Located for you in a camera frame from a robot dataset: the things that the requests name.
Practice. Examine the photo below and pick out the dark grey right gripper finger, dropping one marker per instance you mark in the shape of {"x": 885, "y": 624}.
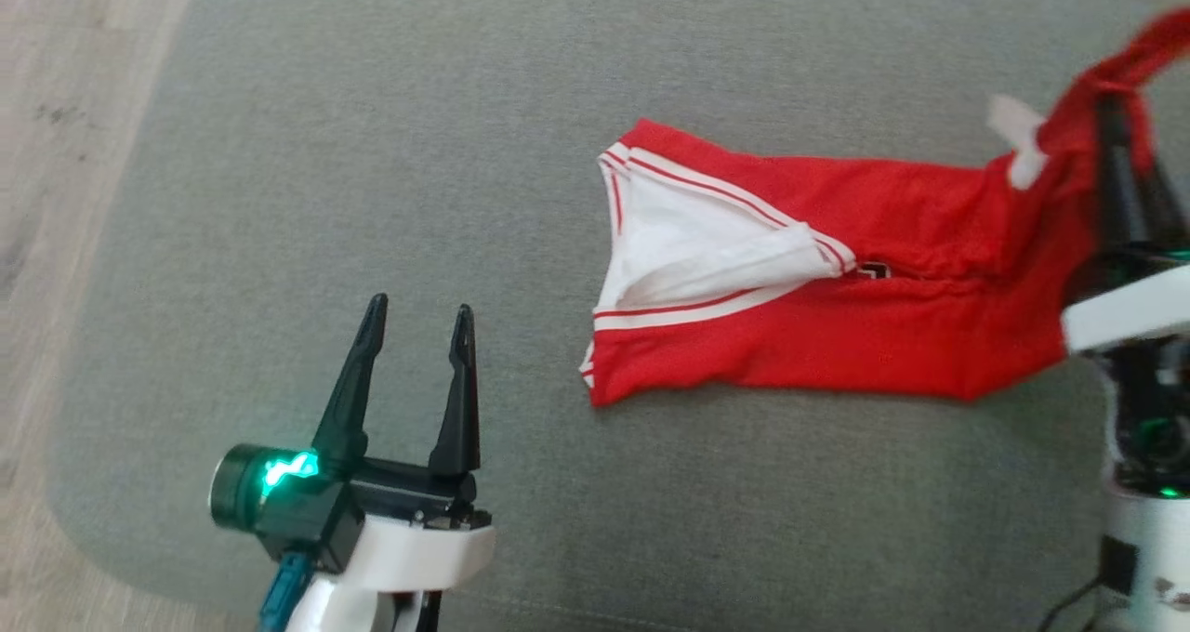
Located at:
{"x": 1118, "y": 177}
{"x": 1164, "y": 204}

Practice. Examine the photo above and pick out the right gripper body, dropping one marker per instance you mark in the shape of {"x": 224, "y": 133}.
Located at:
{"x": 1134, "y": 307}

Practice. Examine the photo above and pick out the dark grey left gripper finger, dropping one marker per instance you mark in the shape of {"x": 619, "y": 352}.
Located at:
{"x": 349, "y": 390}
{"x": 457, "y": 409}

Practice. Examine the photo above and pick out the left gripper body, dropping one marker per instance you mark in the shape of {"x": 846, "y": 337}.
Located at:
{"x": 418, "y": 520}

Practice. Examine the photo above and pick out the red and white shirt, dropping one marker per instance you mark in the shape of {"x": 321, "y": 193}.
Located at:
{"x": 883, "y": 269}

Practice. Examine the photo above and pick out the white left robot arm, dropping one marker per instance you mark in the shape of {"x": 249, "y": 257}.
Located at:
{"x": 409, "y": 613}

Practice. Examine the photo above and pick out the dark cylindrical wrist camera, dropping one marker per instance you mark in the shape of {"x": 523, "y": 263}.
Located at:
{"x": 279, "y": 493}

